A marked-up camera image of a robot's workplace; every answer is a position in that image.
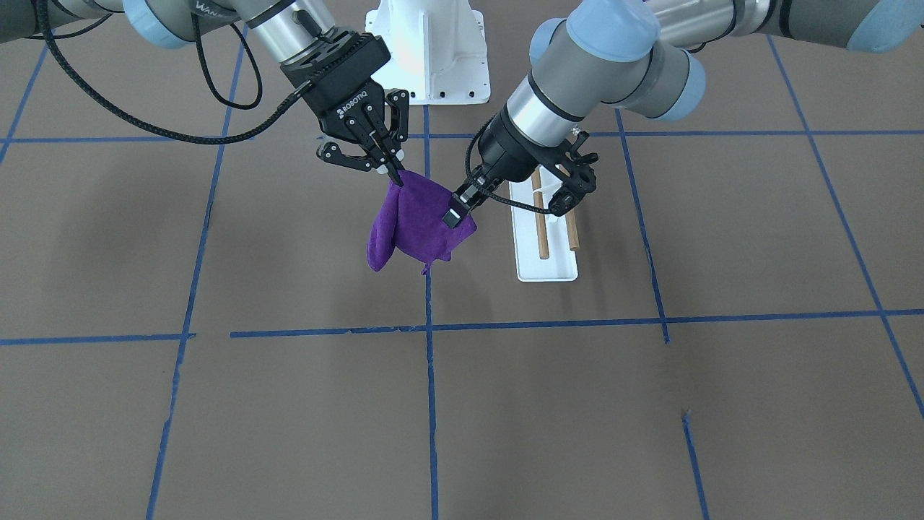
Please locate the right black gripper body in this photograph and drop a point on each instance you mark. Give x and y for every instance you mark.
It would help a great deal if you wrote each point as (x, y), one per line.
(347, 105)

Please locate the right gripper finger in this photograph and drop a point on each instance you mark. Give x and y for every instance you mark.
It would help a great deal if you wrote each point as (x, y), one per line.
(332, 153)
(385, 115)

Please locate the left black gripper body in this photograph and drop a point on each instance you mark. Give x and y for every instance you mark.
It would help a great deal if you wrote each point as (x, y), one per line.
(503, 153)

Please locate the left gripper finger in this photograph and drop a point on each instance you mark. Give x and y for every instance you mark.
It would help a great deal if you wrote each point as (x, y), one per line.
(462, 202)

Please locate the purple microfiber towel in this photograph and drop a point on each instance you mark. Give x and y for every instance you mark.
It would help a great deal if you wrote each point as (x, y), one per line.
(411, 220)

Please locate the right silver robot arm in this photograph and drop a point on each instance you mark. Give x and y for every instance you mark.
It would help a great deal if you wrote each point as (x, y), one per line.
(286, 29)

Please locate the short wooden rack bar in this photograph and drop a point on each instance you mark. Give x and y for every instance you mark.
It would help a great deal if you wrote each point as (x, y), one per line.
(540, 220)

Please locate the tall wooden rack bar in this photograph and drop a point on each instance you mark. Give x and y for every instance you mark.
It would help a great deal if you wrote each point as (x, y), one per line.
(573, 238)

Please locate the white rack base tray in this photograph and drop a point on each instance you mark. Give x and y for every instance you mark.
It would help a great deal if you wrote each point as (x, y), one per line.
(562, 265)

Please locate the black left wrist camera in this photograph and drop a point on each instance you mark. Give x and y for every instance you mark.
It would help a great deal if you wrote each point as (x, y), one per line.
(574, 171)

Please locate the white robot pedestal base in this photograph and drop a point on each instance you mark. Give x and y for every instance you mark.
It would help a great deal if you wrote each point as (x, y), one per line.
(438, 50)

